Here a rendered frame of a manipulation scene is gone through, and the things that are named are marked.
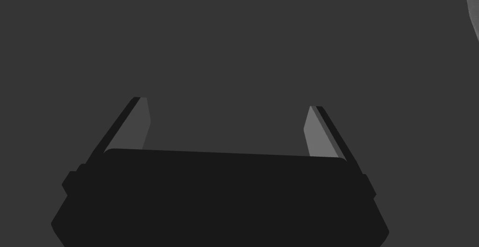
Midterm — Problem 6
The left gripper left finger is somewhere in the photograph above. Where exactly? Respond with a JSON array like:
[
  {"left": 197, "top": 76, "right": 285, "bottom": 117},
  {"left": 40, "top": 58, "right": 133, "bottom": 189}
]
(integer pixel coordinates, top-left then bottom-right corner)
[{"left": 85, "top": 96, "right": 152, "bottom": 164}]

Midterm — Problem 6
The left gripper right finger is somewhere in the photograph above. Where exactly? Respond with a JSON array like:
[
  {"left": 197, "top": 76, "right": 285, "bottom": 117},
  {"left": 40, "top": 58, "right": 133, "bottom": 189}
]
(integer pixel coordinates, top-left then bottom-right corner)
[{"left": 303, "top": 105, "right": 363, "bottom": 174}]

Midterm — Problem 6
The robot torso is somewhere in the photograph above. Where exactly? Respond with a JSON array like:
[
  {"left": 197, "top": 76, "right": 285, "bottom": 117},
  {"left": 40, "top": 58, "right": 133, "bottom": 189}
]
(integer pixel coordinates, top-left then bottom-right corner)
[{"left": 463, "top": 0, "right": 479, "bottom": 43}]

